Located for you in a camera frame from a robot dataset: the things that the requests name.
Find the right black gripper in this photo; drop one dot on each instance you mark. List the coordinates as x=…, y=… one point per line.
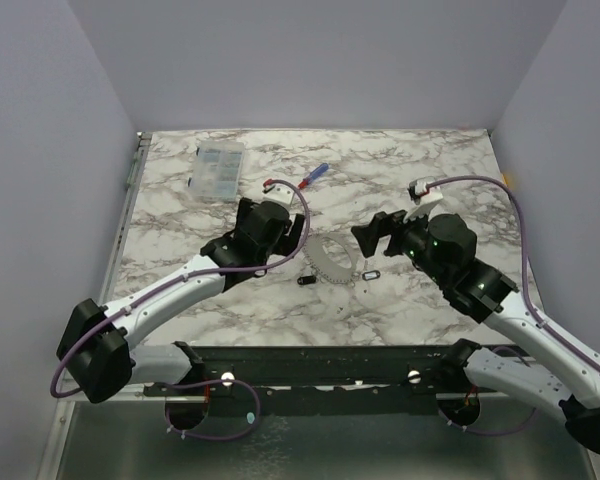
x=392, y=236

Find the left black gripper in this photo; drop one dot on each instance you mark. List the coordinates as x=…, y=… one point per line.
x=288, y=242

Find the black key tag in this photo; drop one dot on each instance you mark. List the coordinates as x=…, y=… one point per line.
x=370, y=275
x=307, y=280

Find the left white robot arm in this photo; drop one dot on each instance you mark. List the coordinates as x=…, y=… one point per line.
x=98, y=341

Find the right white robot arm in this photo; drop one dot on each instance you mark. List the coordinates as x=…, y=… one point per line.
x=566, y=381

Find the clear plastic organizer box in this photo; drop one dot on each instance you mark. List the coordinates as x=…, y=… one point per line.
x=216, y=170

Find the blue red screwdriver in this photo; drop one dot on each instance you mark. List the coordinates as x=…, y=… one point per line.
x=312, y=176

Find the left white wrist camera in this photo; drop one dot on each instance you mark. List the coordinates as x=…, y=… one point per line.
x=278, y=193

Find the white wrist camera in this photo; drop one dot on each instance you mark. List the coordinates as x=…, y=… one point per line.
x=278, y=193
x=425, y=199

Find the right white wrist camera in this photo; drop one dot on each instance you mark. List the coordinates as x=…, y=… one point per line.
x=425, y=199

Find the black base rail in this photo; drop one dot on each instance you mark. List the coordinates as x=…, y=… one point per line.
x=320, y=381

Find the aluminium side rail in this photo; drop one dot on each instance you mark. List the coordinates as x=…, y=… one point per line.
x=132, y=186

